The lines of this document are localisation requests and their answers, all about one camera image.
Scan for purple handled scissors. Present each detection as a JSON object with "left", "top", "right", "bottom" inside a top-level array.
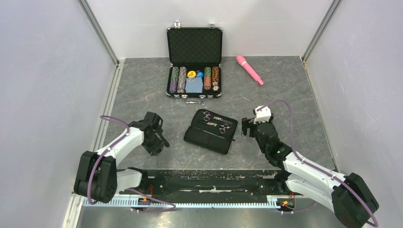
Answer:
[{"left": 203, "top": 122, "right": 232, "bottom": 134}]

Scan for black zippered tool pouch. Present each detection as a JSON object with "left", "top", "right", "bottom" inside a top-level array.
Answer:
[{"left": 183, "top": 109, "right": 238, "bottom": 155}]

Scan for silver scissors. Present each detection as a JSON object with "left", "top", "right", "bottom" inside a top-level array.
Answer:
[{"left": 202, "top": 111, "right": 224, "bottom": 123}]

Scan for black tail comb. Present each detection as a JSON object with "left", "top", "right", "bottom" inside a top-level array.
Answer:
[{"left": 160, "top": 133, "right": 170, "bottom": 148}]

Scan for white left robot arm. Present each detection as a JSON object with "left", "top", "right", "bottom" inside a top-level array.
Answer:
[{"left": 73, "top": 112, "right": 170, "bottom": 205}]

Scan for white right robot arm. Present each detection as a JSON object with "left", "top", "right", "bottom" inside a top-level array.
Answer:
[{"left": 241, "top": 117, "right": 379, "bottom": 228}]

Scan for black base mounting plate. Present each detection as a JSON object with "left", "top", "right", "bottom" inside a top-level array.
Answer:
[{"left": 135, "top": 169, "right": 293, "bottom": 203}]

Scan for brown orange chip stack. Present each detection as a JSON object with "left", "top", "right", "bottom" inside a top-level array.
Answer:
[{"left": 211, "top": 66, "right": 220, "bottom": 91}]

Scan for purple grey chip stack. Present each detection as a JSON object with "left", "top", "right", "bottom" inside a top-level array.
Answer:
[{"left": 177, "top": 66, "right": 187, "bottom": 93}]

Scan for pink wand massager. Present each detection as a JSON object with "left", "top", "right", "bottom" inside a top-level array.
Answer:
[{"left": 236, "top": 55, "right": 264, "bottom": 86}]

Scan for blue playing card deck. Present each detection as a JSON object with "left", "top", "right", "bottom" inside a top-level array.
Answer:
[{"left": 185, "top": 77, "right": 203, "bottom": 94}]

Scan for green orange chip stack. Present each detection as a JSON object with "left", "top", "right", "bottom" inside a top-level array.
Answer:
[{"left": 203, "top": 67, "right": 211, "bottom": 90}]

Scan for blue dealer button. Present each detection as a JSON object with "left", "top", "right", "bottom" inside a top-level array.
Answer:
[{"left": 196, "top": 71, "right": 204, "bottom": 77}]

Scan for yellow dealer button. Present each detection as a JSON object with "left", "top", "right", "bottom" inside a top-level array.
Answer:
[{"left": 187, "top": 71, "right": 197, "bottom": 78}]

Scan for purple green chip stack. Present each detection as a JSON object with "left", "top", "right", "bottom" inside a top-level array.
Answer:
[{"left": 169, "top": 66, "right": 179, "bottom": 93}]

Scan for black poker chip case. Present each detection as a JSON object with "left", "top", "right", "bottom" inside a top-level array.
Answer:
[{"left": 165, "top": 20, "right": 223, "bottom": 103}]

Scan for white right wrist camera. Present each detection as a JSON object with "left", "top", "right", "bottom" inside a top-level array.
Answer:
[{"left": 253, "top": 105, "right": 272, "bottom": 124}]

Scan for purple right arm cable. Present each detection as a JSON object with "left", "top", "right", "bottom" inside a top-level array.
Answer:
[{"left": 256, "top": 99, "right": 378, "bottom": 227}]

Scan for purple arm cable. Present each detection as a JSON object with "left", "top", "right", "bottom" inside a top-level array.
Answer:
[
  {"left": 256, "top": 99, "right": 378, "bottom": 227},
  {"left": 86, "top": 115, "right": 177, "bottom": 214}
]

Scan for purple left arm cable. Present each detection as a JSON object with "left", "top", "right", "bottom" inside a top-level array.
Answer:
[{"left": 86, "top": 115, "right": 177, "bottom": 214}]

